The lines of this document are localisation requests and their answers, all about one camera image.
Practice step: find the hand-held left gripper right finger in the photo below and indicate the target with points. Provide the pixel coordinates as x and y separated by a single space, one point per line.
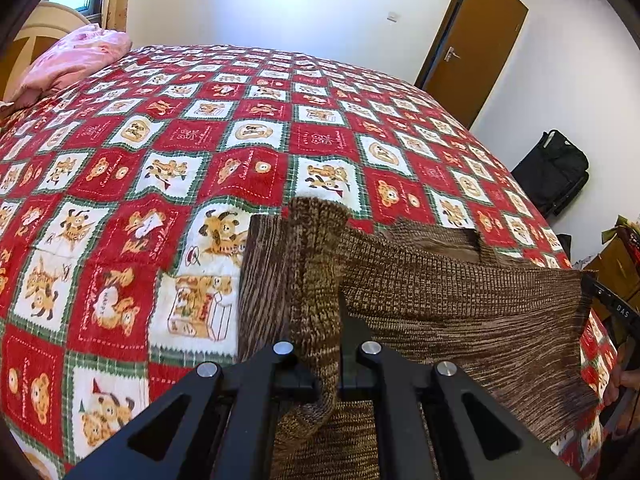
352 330

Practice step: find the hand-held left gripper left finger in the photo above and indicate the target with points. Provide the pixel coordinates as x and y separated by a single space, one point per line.
295 385

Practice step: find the brown knitted sweater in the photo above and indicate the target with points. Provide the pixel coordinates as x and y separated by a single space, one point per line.
450 310

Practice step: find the pile of colourful clothes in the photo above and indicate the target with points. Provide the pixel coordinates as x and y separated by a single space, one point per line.
625 230

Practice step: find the person's right hand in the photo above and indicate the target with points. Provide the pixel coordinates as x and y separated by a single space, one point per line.
622 380

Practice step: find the brown wooden dresser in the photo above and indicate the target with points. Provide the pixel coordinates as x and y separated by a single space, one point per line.
612 265

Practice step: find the black bag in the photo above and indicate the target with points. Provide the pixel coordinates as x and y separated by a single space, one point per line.
563 247

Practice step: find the red printed quilt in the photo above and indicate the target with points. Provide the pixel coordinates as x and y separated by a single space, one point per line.
200 135

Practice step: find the brown wooden door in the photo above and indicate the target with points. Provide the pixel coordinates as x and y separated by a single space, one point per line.
480 40

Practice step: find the pink pillow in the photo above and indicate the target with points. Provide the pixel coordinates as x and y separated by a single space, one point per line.
75 60

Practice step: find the cream wooden headboard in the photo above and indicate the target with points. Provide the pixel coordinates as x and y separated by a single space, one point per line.
30 35

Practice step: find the white wall switch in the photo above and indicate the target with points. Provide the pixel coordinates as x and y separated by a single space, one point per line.
393 16

